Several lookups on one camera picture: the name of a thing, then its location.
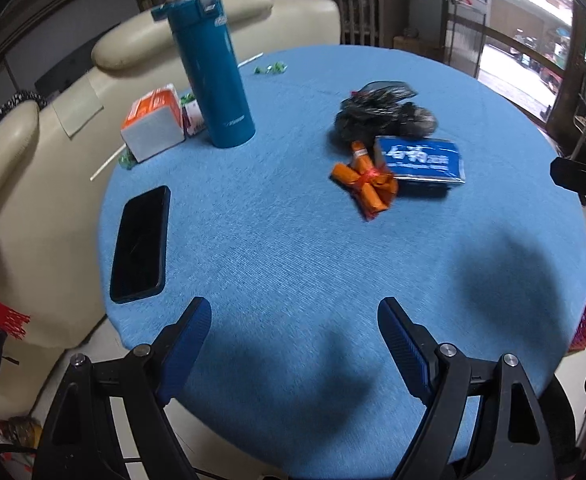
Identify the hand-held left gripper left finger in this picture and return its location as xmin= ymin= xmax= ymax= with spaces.
xmin=32 ymin=296 xmax=213 ymax=480

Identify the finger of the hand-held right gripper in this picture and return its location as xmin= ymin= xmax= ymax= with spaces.
xmin=550 ymin=157 xmax=586 ymax=206

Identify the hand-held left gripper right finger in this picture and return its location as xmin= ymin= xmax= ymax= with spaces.
xmin=377 ymin=297 xmax=559 ymax=480

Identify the blue toothpaste box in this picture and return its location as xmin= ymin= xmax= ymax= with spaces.
xmin=373 ymin=135 xmax=466 ymax=196

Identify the orange wrapper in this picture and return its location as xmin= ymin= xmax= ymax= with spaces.
xmin=329 ymin=141 xmax=399 ymax=222

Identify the black plastic bag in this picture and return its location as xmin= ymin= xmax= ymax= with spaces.
xmin=334 ymin=80 xmax=438 ymax=143

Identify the black smartphone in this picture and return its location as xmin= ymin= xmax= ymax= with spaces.
xmin=109 ymin=185 xmax=171 ymax=304

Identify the blue tablecloth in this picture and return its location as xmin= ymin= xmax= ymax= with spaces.
xmin=98 ymin=45 xmax=586 ymax=480

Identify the metal glass door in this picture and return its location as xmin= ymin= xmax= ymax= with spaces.
xmin=440 ymin=0 xmax=491 ymax=78

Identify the pile of colourful bags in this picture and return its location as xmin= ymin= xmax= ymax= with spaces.
xmin=0 ymin=415 xmax=41 ymax=461

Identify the white straw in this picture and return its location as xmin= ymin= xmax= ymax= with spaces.
xmin=89 ymin=51 xmax=264 ymax=182

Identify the cardboard box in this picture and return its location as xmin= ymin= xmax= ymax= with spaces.
xmin=392 ymin=35 xmax=441 ymax=58

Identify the cream leather sofa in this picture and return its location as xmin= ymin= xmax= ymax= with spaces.
xmin=0 ymin=0 xmax=341 ymax=421

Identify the orange and white box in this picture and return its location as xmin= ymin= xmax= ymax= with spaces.
xmin=120 ymin=84 xmax=186 ymax=163

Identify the pink and white box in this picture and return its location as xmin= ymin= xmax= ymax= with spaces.
xmin=180 ymin=92 xmax=206 ymax=138

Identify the wooden crib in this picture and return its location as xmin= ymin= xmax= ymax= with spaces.
xmin=268 ymin=0 xmax=419 ymax=48

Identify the blue thermos bottle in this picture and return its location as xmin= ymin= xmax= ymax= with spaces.
xmin=151 ymin=0 xmax=256 ymax=150

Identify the black television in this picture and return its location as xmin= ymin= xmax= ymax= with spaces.
xmin=35 ymin=40 xmax=98 ymax=97

